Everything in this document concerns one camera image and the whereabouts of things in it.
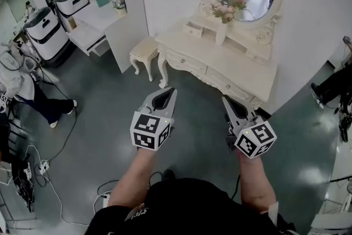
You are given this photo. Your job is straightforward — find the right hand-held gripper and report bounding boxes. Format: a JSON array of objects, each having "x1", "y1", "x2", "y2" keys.
[{"x1": 222, "y1": 96, "x2": 277, "y2": 159}]

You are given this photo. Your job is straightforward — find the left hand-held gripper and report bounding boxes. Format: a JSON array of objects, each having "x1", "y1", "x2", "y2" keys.
[{"x1": 129, "y1": 87, "x2": 178, "y2": 152}]

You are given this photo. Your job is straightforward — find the cream dressing table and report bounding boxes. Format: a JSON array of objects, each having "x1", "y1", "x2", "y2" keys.
[{"x1": 155, "y1": 14, "x2": 279, "y2": 112}]

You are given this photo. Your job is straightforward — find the person's left forearm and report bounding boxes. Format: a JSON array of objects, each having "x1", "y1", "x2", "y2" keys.
[{"x1": 107, "y1": 147, "x2": 157, "y2": 209}]

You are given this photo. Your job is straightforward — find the person's right forearm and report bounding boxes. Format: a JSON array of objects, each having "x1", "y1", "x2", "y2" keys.
[{"x1": 238, "y1": 152, "x2": 277, "y2": 214}]

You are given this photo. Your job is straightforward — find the white table drawer with knob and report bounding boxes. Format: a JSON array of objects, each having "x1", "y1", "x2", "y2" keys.
[
  {"x1": 206, "y1": 68, "x2": 255, "y2": 100},
  {"x1": 166, "y1": 51, "x2": 207, "y2": 75}
]

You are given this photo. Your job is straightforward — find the cream cushioned stool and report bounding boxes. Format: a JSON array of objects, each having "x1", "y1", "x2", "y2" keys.
[{"x1": 129, "y1": 36, "x2": 160, "y2": 82}]

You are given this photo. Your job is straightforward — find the white vase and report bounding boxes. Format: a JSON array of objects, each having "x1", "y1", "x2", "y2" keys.
[{"x1": 215, "y1": 21, "x2": 228, "y2": 46}]

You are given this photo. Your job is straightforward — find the pink flower bouquet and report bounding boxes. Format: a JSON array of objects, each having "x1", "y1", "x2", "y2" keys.
[{"x1": 210, "y1": 2, "x2": 238, "y2": 24}]

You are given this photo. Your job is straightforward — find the white pull-out desk tray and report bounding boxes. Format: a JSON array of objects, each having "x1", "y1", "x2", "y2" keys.
[{"x1": 68, "y1": 23, "x2": 107, "y2": 57}]

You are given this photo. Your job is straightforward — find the small potted flowers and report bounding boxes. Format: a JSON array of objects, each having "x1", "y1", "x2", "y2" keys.
[{"x1": 112, "y1": 0, "x2": 128, "y2": 17}]

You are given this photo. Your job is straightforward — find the person's black shirt torso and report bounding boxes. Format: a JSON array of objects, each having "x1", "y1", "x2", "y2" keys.
[{"x1": 85, "y1": 177, "x2": 298, "y2": 235}]

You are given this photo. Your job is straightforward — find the white power strip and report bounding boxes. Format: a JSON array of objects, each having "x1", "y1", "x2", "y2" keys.
[
  {"x1": 101, "y1": 192, "x2": 112, "y2": 209},
  {"x1": 39, "y1": 160, "x2": 51, "y2": 174}
]

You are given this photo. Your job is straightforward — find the white black mobile robot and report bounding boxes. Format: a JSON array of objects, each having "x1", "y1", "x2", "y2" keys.
[
  {"x1": 23, "y1": 7, "x2": 74, "y2": 67},
  {"x1": 53, "y1": 0, "x2": 91, "y2": 19}
]

